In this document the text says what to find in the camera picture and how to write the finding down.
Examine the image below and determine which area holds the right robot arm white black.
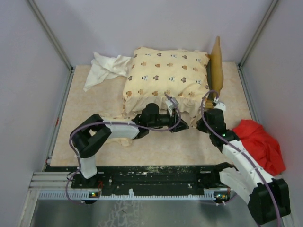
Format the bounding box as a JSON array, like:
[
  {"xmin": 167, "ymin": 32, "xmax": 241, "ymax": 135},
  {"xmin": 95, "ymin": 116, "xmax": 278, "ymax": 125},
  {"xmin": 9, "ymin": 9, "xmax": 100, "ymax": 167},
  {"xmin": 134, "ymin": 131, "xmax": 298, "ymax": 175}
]
[{"xmin": 196, "ymin": 109, "xmax": 291, "ymax": 225}]

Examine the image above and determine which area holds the cream animal print cushion cover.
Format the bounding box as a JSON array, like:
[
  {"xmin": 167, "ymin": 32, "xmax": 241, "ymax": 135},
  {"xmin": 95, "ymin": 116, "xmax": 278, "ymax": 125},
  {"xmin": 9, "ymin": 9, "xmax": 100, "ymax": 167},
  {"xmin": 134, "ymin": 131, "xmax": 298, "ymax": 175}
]
[{"xmin": 123, "ymin": 47, "xmax": 210, "ymax": 126}]

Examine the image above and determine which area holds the right aluminium frame post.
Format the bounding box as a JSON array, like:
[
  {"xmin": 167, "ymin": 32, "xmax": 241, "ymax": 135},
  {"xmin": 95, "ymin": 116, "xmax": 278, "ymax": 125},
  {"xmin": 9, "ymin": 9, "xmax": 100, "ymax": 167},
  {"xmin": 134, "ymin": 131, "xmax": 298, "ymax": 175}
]
[{"xmin": 238, "ymin": 0, "xmax": 280, "ymax": 70}]

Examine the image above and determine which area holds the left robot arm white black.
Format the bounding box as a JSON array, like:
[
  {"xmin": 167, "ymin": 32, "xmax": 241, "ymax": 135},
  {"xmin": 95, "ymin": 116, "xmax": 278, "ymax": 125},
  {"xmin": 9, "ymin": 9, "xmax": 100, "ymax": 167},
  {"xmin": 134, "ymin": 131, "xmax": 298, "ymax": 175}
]
[{"xmin": 69, "ymin": 102, "xmax": 189, "ymax": 188}]

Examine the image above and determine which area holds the white cloth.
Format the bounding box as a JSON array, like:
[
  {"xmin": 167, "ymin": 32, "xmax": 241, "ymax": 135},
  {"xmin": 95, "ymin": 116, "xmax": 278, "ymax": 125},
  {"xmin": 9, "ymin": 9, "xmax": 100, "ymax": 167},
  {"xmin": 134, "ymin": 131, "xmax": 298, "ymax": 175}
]
[{"xmin": 83, "ymin": 52, "xmax": 133, "ymax": 92}]

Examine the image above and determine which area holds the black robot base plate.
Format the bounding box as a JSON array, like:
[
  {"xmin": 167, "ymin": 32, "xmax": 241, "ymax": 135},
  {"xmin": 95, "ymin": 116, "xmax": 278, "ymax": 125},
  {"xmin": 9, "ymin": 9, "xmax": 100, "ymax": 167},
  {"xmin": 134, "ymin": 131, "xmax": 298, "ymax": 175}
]
[{"xmin": 71, "ymin": 165, "xmax": 240, "ymax": 196}]

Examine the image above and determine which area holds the red cloth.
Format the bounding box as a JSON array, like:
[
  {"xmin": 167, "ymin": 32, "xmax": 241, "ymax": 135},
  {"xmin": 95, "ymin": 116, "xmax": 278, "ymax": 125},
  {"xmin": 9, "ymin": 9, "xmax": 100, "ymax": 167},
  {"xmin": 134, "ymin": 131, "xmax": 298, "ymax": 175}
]
[{"xmin": 232, "ymin": 120, "xmax": 286, "ymax": 176}]

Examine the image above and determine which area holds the aluminium frame post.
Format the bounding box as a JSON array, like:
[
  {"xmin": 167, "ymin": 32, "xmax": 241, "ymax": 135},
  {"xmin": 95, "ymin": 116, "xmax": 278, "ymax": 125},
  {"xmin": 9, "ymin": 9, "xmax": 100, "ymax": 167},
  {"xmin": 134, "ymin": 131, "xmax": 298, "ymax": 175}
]
[
  {"xmin": 238, "ymin": 0, "xmax": 280, "ymax": 70},
  {"xmin": 25, "ymin": 0, "xmax": 73, "ymax": 71}
]

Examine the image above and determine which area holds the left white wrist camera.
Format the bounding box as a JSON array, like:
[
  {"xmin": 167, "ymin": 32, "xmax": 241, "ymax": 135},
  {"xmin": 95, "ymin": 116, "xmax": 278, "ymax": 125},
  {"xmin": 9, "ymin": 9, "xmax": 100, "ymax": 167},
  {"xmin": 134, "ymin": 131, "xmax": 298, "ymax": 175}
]
[{"xmin": 165, "ymin": 97, "xmax": 178, "ymax": 110}]

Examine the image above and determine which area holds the wooden pet bed frame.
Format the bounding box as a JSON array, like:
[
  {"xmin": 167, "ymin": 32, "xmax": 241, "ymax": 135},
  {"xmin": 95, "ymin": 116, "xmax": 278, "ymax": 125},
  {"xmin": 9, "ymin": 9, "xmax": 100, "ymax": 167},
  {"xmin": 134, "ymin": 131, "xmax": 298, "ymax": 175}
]
[{"xmin": 206, "ymin": 36, "xmax": 224, "ymax": 96}]

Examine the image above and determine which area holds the left aluminium frame post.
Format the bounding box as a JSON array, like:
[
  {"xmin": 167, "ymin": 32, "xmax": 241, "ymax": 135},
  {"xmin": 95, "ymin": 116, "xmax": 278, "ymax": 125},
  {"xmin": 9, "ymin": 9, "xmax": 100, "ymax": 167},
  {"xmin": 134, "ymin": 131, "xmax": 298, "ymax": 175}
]
[{"xmin": 25, "ymin": 0, "xmax": 73, "ymax": 71}]

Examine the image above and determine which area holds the white slotted cable duct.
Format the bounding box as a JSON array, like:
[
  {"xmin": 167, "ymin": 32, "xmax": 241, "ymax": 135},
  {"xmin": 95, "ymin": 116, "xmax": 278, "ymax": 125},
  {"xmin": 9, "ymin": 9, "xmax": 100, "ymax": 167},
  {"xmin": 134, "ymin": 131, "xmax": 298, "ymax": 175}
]
[{"xmin": 37, "ymin": 191, "xmax": 222, "ymax": 201}]

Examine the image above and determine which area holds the small cream print pillow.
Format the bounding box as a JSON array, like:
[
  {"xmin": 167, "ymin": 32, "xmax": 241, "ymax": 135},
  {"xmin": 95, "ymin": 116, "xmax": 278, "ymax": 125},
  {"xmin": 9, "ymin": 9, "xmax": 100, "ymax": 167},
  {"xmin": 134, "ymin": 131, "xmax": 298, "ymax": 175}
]
[{"xmin": 109, "ymin": 138, "xmax": 132, "ymax": 147}]

